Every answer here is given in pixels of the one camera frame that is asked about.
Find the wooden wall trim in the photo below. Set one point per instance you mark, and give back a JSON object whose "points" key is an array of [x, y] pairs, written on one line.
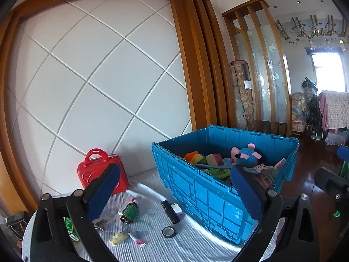
{"points": [[196, 73]]}

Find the green plush hat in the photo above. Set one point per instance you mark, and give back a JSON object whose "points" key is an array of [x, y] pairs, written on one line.
{"points": [[218, 173]]}

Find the pink plush toy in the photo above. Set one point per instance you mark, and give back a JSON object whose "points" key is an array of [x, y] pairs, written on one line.
{"points": [[235, 152]]}

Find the blue mouse plush toy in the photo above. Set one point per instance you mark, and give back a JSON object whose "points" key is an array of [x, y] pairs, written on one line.
{"points": [[249, 155]]}

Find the green bottle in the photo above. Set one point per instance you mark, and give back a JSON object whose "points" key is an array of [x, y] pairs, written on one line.
{"points": [[129, 213]]}

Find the dark green bundle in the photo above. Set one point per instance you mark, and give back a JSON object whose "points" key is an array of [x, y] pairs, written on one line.
{"points": [[312, 106]]}

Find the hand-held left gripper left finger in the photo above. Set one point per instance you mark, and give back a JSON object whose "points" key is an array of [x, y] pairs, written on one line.
{"points": [[105, 191]]}

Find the black tape roll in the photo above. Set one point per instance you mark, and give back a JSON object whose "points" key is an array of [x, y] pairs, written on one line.
{"points": [[164, 232]]}

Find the light blue plastic shoehorn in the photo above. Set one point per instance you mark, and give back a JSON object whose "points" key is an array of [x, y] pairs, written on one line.
{"points": [[215, 166]]}

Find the blue plastic crate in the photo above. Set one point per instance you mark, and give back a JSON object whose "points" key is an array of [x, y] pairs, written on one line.
{"points": [[196, 191]]}

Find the metal clip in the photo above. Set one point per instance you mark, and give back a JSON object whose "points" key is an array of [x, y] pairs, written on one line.
{"points": [[101, 224]]}

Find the red white tube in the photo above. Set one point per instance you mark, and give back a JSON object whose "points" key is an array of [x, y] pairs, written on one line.
{"points": [[137, 239]]}

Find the hanging vine decoration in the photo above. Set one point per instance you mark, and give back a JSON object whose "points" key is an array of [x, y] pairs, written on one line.
{"points": [[313, 30]]}

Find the window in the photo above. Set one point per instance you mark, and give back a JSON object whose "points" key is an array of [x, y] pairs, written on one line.
{"points": [[327, 71]]}

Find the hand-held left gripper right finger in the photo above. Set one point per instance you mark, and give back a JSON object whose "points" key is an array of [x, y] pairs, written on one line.
{"points": [[246, 193]]}

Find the desktop with white cloth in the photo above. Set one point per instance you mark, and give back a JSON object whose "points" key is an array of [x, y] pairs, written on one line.
{"points": [[190, 248]]}

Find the floral cloth cover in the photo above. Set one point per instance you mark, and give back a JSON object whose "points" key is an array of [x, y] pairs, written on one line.
{"points": [[336, 109]]}

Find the white stand base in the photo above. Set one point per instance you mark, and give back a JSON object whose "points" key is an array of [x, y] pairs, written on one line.
{"points": [[316, 137]]}

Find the wooden crib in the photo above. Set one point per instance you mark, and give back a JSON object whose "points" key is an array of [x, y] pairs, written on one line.
{"points": [[298, 114]]}

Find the green plastic item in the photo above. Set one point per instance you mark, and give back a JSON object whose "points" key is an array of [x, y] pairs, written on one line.
{"points": [[345, 170]]}

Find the pink packet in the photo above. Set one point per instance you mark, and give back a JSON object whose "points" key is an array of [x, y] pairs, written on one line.
{"points": [[279, 166]]}

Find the black gold box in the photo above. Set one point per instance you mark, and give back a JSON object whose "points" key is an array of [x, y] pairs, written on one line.
{"points": [[17, 225]]}

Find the pink white small box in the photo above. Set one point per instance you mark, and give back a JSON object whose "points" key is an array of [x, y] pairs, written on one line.
{"points": [[261, 168]]}

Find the green box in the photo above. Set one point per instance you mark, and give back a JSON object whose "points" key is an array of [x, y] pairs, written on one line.
{"points": [[71, 230]]}

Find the wooden screen partition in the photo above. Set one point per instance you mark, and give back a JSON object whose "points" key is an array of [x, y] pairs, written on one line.
{"points": [[261, 60]]}

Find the red toy suitcase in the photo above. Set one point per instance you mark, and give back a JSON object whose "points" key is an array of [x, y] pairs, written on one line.
{"points": [[90, 174]]}

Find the rolled patterned carpet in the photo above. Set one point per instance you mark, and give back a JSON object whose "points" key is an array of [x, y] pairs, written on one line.
{"points": [[244, 95]]}

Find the red small box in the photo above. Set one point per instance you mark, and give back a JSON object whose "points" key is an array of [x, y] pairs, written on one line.
{"points": [[265, 180]]}

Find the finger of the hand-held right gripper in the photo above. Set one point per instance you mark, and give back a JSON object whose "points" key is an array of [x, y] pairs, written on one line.
{"points": [[344, 152], [330, 181]]}

